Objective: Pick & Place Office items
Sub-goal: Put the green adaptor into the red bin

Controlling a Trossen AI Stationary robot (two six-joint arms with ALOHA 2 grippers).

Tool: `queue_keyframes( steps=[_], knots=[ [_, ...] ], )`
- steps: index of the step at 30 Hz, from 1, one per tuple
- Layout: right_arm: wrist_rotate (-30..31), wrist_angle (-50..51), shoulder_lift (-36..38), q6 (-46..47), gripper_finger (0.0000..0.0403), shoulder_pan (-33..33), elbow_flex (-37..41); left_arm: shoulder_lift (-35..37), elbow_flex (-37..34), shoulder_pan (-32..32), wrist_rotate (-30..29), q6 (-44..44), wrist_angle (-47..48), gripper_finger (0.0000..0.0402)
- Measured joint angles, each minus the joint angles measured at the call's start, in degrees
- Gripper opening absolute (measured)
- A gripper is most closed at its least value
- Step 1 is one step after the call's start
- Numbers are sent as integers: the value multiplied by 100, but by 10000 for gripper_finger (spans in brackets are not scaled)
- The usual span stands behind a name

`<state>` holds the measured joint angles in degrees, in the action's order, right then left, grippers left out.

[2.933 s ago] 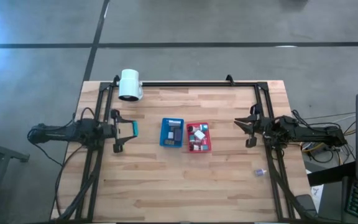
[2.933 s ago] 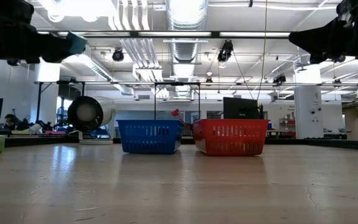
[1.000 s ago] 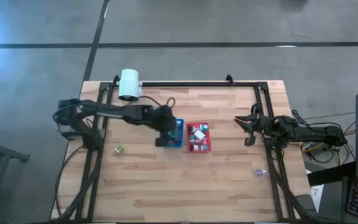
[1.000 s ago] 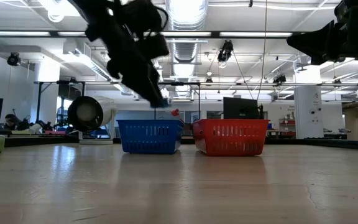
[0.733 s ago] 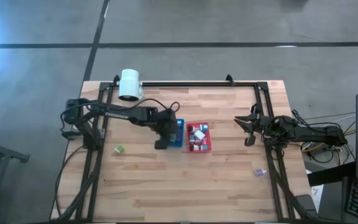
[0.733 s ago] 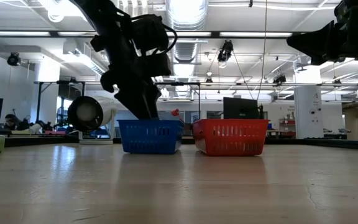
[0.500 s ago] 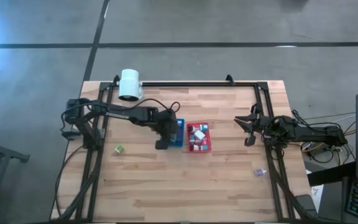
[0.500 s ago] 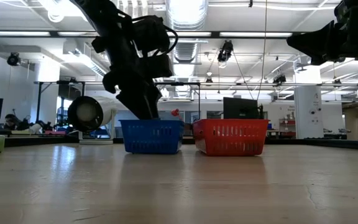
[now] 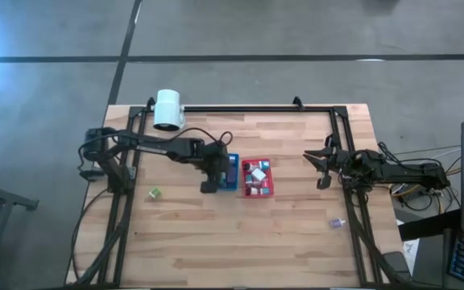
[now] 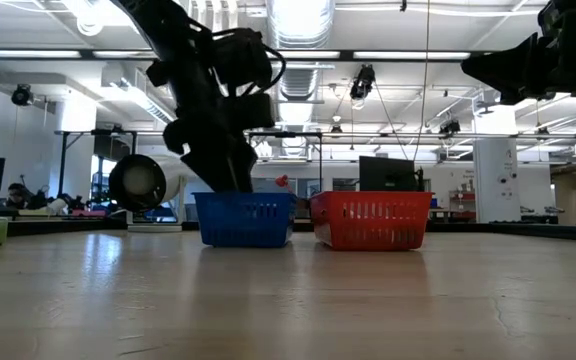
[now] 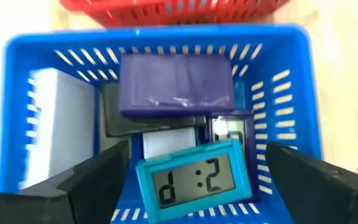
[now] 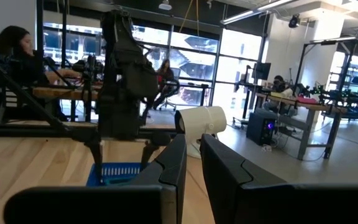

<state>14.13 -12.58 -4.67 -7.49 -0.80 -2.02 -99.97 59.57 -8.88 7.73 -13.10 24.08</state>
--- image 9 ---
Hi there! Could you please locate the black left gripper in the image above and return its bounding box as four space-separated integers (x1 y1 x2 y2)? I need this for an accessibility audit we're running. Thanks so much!
199 140 230 194

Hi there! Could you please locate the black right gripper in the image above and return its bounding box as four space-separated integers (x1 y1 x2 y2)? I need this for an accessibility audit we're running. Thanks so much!
304 135 360 190

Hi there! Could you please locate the blue plastic basket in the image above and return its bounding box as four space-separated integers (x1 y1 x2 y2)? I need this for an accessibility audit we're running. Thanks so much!
217 152 240 192

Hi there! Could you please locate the red plastic basket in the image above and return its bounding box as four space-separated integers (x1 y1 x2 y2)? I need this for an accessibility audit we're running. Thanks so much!
241 158 276 198

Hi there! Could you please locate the white cylindrical projector on stand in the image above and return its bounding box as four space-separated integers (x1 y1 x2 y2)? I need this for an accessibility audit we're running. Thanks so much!
153 89 187 132

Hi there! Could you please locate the white paper sheet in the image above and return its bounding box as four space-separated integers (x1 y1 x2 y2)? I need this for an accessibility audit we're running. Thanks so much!
403 239 421 265

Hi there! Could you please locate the black phone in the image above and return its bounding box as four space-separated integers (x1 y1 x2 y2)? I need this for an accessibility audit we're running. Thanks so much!
383 251 412 281

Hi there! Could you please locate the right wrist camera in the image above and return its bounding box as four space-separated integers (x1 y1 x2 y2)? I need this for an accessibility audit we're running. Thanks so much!
339 155 356 171

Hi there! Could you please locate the black aluminium rig frame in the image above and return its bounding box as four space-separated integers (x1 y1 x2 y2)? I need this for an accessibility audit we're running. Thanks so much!
74 96 414 290

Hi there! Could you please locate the yellow and black cable bundle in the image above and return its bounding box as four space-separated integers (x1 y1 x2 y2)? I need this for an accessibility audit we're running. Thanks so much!
388 144 462 214

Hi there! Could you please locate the black strap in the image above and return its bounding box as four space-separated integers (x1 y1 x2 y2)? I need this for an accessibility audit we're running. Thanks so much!
397 209 462 242

